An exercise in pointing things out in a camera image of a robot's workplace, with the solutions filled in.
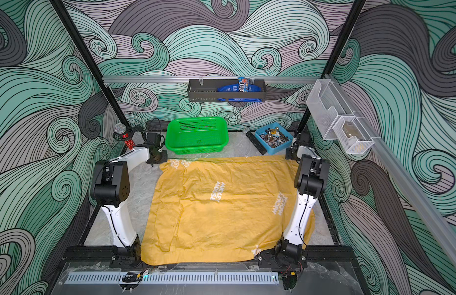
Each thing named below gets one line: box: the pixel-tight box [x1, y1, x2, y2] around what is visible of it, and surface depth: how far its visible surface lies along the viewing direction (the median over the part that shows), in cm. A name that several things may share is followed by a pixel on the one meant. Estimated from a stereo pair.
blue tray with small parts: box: [254, 121, 294, 156], surface depth 117 cm
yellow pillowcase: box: [140, 154, 316, 266], surface depth 88 cm
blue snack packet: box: [216, 76, 262, 93], surface depth 94 cm
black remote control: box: [242, 127, 268, 155], surface depth 115 cm
